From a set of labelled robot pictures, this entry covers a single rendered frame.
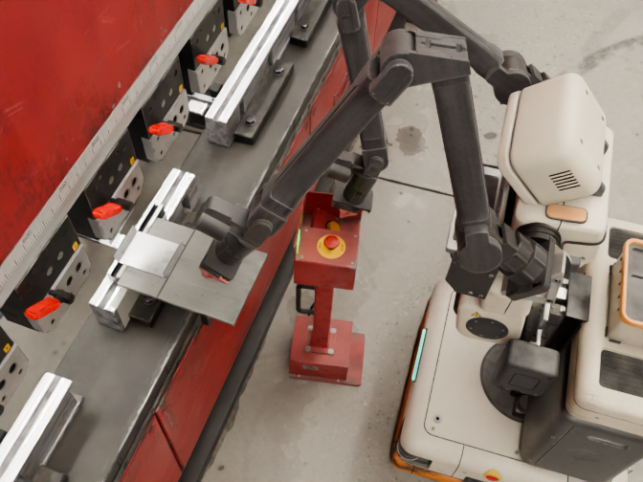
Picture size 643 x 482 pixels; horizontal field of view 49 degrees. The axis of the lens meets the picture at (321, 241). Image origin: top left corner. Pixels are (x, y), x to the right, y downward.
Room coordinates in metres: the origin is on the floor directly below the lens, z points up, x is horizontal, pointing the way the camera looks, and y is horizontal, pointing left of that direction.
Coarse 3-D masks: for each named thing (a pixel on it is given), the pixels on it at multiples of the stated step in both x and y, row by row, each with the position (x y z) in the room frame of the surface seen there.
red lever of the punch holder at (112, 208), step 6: (114, 198) 0.72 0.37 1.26; (120, 198) 0.72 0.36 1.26; (108, 204) 0.69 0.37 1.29; (114, 204) 0.69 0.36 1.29; (120, 204) 0.71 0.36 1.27; (126, 204) 0.71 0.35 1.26; (132, 204) 0.72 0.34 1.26; (96, 210) 0.66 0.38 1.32; (102, 210) 0.66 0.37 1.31; (108, 210) 0.67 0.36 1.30; (114, 210) 0.67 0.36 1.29; (120, 210) 0.69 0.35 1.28; (96, 216) 0.65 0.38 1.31; (102, 216) 0.65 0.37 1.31; (108, 216) 0.66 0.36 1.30
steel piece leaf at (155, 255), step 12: (132, 240) 0.80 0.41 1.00; (144, 240) 0.80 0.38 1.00; (156, 240) 0.80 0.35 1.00; (132, 252) 0.77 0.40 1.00; (144, 252) 0.77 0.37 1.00; (156, 252) 0.77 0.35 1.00; (168, 252) 0.78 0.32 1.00; (132, 264) 0.74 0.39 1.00; (144, 264) 0.74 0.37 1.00; (156, 264) 0.74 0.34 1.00; (168, 264) 0.74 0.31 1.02
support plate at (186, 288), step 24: (168, 240) 0.81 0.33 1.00; (192, 240) 0.81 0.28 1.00; (192, 264) 0.75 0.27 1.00; (144, 288) 0.69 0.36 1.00; (168, 288) 0.69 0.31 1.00; (192, 288) 0.69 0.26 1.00; (216, 288) 0.70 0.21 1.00; (240, 288) 0.70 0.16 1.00; (216, 312) 0.64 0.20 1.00; (240, 312) 0.65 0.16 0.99
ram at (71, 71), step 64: (0, 0) 0.67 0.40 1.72; (64, 0) 0.77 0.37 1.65; (128, 0) 0.91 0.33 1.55; (192, 0) 1.09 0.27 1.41; (0, 64) 0.63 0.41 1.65; (64, 64) 0.73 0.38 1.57; (128, 64) 0.87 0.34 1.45; (0, 128) 0.59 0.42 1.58; (64, 128) 0.69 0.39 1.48; (0, 192) 0.55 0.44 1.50; (0, 256) 0.50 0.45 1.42
